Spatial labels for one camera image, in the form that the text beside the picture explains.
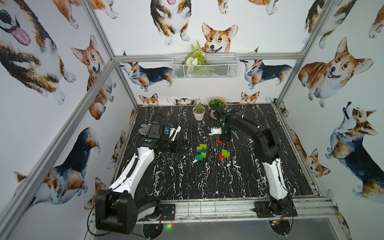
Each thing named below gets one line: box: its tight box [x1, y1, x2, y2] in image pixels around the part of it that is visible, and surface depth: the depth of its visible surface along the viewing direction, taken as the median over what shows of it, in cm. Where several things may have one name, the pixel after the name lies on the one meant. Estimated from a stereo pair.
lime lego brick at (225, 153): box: [221, 149, 230, 157], surface depth 92 cm
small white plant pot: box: [192, 104, 206, 121], surface depth 109 cm
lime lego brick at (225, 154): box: [222, 151, 230, 158], surface depth 92 cm
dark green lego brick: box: [195, 155, 204, 161], surface depth 93 cm
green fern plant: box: [185, 39, 207, 66], surface depth 85 cm
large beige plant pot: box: [208, 97, 228, 111], surface depth 109 cm
